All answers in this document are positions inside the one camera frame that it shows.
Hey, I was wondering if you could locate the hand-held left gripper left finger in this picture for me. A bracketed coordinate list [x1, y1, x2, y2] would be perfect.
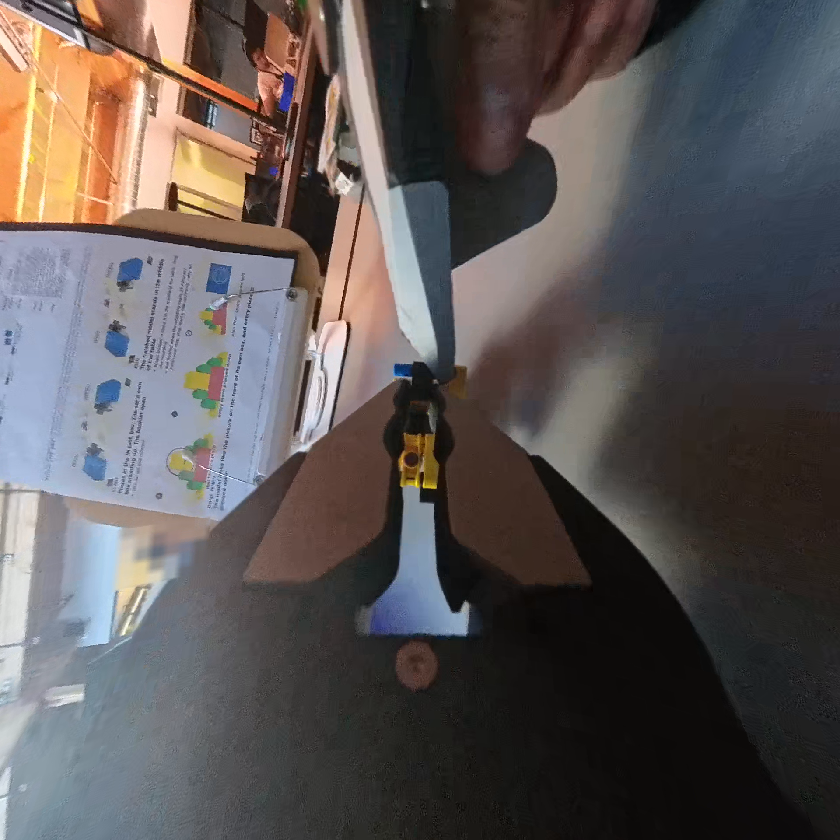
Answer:
[243, 379, 411, 608]

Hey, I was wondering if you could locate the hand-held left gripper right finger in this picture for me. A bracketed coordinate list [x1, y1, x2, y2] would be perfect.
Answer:
[433, 384, 593, 613]

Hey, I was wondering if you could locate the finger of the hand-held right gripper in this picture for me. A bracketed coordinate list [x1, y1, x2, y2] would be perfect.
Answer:
[341, 0, 559, 385]

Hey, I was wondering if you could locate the yellow black lego model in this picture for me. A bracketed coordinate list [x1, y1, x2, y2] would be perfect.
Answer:
[392, 361, 468, 506]

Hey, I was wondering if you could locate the person's right hand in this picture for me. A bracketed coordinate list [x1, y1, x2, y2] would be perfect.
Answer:
[453, 0, 660, 177]

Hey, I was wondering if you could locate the yellow black cardboard box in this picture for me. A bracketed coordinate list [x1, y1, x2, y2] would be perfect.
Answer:
[317, 72, 363, 194]

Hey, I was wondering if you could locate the wooden instruction board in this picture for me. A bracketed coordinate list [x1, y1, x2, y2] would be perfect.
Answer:
[0, 209, 326, 527]

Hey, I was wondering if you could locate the long wooden desk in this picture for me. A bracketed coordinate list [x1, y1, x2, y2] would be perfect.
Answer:
[274, 20, 319, 229]

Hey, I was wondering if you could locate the metal clip bar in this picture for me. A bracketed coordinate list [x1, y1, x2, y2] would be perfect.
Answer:
[252, 285, 311, 487]

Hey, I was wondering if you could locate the white stand base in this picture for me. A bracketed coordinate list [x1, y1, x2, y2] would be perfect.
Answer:
[289, 320, 352, 454]

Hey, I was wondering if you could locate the black stanchion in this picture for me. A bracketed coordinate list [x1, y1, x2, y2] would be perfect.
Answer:
[165, 182, 245, 223]

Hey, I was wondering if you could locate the printed instruction sheet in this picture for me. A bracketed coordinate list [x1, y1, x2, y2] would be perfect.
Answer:
[0, 230, 298, 522]

